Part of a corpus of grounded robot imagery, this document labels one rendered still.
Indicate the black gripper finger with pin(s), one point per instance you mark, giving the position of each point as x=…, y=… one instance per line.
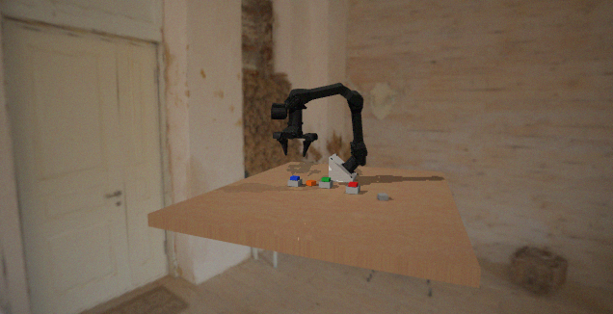
x=284, y=144
x=306, y=145

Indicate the blue button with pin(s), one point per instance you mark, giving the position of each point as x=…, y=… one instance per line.
x=294, y=181

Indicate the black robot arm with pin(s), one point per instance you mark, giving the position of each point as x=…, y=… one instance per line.
x=295, y=103

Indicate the green button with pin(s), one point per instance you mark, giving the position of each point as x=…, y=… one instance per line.
x=325, y=182

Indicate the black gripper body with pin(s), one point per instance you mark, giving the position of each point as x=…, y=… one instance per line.
x=308, y=136

